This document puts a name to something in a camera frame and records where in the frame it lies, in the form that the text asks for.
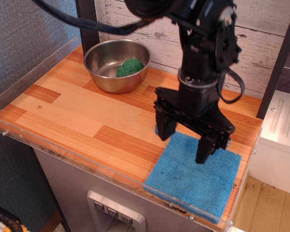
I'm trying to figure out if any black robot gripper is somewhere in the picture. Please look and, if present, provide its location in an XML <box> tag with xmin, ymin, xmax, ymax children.
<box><xmin>154</xmin><ymin>71</ymin><xmax>235</xmax><ymax>164</ymax></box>

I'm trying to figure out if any blue towel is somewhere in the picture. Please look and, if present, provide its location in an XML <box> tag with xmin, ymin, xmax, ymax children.
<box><xmin>143</xmin><ymin>132</ymin><xmax>241</xmax><ymax>224</ymax></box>

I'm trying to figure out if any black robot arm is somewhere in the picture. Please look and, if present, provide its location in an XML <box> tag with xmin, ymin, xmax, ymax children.
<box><xmin>126</xmin><ymin>0</ymin><xmax>245</xmax><ymax>164</ymax></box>

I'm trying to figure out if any yellow black object corner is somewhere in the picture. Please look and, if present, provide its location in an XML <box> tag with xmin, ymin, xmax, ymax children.
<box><xmin>0</xmin><ymin>213</ymin><xmax>28</xmax><ymax>232</ymax></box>

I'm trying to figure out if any green textured toy vegetable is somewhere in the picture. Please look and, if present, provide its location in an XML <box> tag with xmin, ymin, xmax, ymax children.
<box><xmin>116</xmin><ymin>58</ymin><xmax>145</xmax><ymax>77</ymax></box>

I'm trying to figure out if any white toy sink unit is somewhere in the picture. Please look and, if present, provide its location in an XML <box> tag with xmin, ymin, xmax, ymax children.
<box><xmin>248</xmin><ymin>91</ymin><xmax>290</xmax><ymax>193</ymax></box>

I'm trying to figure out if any stainless steel bowl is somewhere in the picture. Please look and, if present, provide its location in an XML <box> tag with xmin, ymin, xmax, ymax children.
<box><xmin>84</xmin><ymin>39</ymin><xmax>151</xmax><ymax>94</ymax></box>

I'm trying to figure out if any silver dispenser button panel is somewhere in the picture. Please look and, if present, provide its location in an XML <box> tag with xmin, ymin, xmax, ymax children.
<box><xmin>87</xmin><ymin>190</ymin><xmax>146</xmax><ymax>232</ymax></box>

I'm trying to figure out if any grey toy fridge cabinet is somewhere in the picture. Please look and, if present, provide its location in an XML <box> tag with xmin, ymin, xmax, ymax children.
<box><xmin>34</xmin><ymin>149</ymin><xmax>209</xmax><ymax>232</ymax></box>

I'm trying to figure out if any blue handled metal fork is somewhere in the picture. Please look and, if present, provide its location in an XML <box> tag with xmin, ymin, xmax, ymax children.
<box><xmin>155</xmin><ymin>125</ymin><xmax>159</xmax><ymax>135</ymax></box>

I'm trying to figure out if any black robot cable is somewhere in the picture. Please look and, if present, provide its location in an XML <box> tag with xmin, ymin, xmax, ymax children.
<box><xmin>31</xmin><ymin>0</ymin><xmax>150</xmax><ymax>36</ymax></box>

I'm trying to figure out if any dark vertical post right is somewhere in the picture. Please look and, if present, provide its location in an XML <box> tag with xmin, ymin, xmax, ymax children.
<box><xmin>257</xmin><ymin>23</ymin><xmax>290</xmax><ymax>119</ymax></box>

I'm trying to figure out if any dark vertical post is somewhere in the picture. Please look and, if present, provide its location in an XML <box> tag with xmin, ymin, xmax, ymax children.
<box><xmin>75</xmin><ymin>0</ymin><xmax>100</xmax><ymax>55</ymax></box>
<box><xmin>257</xmin><ymin>23</ymin><xmax>290</xmax><ymax>119</ymax></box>

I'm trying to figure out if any dark vertical post left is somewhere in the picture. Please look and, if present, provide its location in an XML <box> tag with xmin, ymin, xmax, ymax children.
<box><xmin>75</xmin><ymin>0</ymin><xmax>100</xmax><ymax>55</ymax></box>

